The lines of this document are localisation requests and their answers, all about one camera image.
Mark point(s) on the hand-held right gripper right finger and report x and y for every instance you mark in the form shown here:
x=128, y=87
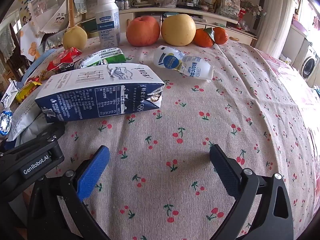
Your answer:
x=225, y=172

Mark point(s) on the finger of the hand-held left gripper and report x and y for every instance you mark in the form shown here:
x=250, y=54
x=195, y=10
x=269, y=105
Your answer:
x=47, y=133

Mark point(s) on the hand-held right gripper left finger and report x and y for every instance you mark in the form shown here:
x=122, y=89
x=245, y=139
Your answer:
x=95, y=172

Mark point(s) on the white printed plastic bag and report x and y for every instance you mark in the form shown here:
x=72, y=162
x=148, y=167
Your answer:
x=22, y=120

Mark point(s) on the yellow snack packet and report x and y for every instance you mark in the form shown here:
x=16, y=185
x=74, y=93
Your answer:
x=26, y=91

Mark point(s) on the blue and white milk carton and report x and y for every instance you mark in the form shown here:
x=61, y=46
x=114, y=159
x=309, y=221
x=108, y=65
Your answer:
x=100, y=95

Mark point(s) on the red noodle packet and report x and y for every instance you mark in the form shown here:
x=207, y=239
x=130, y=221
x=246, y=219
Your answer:
x=65, y=58

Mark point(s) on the green and white packet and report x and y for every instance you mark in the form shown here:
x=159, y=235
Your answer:
x=105, y=56

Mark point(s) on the small pink packet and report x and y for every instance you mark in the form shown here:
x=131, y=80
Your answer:
x=175, y=60

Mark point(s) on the small water bottle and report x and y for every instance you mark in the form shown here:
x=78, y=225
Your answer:
x=5, y=122

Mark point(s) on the cherry-print tablecloth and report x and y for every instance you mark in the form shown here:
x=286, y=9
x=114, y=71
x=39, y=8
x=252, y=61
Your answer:
x=200, y=130

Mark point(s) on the blue seat cushion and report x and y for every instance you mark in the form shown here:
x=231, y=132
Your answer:
x=37, y=63

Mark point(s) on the dining table with orange-print cloth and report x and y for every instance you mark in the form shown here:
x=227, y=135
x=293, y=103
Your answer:
x=32, y=45

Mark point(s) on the small yellow pear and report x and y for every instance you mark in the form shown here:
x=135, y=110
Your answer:
x=74, y=38

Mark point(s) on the clear mesh food cover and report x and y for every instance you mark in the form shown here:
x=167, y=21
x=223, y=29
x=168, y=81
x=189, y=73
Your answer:
x=50, y=12

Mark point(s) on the white bottle with blue label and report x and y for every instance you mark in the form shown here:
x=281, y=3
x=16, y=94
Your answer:
x=107, y=22

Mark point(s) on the tangerine with leaf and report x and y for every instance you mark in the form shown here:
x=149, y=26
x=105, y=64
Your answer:
x=202, y=38

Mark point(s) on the light wooden chair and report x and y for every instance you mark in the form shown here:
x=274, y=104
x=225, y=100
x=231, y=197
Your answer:
x=78, y=1

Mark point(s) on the orange tangerine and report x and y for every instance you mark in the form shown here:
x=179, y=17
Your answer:
x=222, y=35

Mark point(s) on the white washing machine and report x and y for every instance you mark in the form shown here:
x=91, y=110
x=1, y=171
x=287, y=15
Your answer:
x=310, y=62

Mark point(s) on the red apple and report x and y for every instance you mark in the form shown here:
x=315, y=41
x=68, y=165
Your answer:
x=142, y=31

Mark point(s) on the large yellow pear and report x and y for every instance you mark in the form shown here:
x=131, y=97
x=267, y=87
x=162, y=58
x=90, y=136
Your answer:
x=178, y=30

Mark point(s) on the white curtain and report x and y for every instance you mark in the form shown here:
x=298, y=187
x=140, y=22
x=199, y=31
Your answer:
x=275, y=17

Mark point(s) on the patterned plastic bag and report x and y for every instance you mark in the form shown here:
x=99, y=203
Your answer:
x=228, y=3

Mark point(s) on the cream television cabinet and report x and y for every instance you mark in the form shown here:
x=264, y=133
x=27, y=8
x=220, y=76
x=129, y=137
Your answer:
x=175, y=11

